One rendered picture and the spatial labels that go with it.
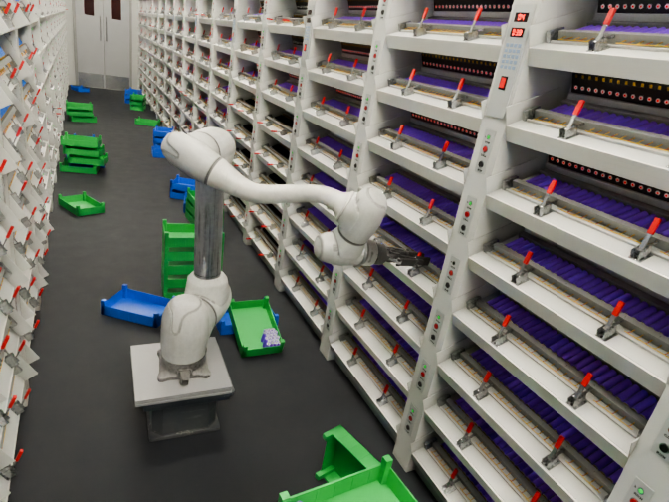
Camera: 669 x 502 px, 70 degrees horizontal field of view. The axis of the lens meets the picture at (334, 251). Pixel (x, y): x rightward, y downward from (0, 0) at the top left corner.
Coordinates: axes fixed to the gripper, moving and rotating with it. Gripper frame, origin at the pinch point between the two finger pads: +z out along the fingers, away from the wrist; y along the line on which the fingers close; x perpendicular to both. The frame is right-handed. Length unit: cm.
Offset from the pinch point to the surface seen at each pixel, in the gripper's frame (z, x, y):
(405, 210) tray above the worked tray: -2.7, 13.2, -12.6
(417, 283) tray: -1.5, -7.1, 5.6
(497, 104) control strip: -12, 55, 21
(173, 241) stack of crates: -58, -49, -114
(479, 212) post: -7.0, 25.6, 24.9
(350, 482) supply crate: -45, -39, 54
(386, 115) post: -2, 43, -45
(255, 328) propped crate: -21, -74, -71
